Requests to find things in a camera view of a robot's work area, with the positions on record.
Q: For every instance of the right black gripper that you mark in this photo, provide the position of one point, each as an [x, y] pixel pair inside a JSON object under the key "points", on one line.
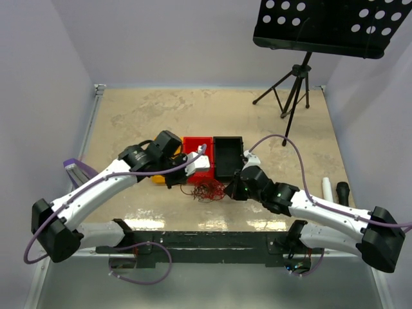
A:
{"points": [[233, 189]]}

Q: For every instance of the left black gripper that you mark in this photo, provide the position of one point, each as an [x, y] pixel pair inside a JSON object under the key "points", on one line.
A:
{"points": [[181, 179]]}

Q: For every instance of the yellow plastic bin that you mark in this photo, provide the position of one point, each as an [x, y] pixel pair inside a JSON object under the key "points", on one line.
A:
{"points": [[159, 179]]}

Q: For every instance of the red plastic bin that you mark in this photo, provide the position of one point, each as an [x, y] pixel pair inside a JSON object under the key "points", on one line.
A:
{"points": [[191, 144]]}

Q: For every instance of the black plastic bin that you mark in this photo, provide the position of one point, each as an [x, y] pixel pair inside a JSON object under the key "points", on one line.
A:
{"points": [[228, 157]]}

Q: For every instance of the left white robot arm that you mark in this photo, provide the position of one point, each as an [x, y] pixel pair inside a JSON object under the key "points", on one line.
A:
{"points": [[58, 227]]}

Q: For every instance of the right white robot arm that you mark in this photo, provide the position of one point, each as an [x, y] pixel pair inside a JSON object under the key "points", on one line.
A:
{"points": [[374, 235]]}

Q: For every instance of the white cylinder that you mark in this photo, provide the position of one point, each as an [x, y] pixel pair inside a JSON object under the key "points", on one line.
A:
{"points": [[327, 189]]}

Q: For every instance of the purple box with metal insert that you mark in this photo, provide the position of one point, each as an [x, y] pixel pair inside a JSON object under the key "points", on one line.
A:
{"points": [[78, 172]]}

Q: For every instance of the black cylinder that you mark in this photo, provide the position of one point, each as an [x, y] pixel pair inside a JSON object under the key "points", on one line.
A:
{"points": [[343, 193]]}

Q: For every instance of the black music stand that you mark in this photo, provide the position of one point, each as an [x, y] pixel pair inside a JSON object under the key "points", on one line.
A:
{"points": [[361, 29]]}

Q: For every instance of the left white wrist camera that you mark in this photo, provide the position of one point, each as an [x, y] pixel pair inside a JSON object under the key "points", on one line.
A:
{"points": [[198, 161]]}

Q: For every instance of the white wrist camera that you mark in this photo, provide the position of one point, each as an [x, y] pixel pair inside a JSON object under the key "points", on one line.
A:
{"points": [[198, 161], [250, 159]]}

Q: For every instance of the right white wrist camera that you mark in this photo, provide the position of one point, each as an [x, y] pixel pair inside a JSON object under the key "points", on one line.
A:
{"points": [[250, 159]]}

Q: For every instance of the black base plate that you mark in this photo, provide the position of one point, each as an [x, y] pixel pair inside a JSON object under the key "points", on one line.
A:
{"points": [[265, 248]]}

